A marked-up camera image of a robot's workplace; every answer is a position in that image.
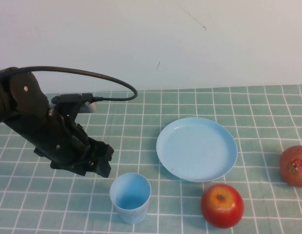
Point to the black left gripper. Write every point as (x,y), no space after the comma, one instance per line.
(61,146)

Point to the light blue plastic cup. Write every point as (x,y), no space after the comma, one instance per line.
(131,207)

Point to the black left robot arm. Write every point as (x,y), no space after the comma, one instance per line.
(22,97)

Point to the light blue plastic plate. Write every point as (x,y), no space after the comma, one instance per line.
(197,151)

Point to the green white checkered tablecloth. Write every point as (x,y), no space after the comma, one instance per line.
(190,102)

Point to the red yellow apple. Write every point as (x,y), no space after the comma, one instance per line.
(222,209)

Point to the pale red apple with sticker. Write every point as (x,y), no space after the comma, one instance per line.
(294,168)

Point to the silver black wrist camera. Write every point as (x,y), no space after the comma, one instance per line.
(73,100)

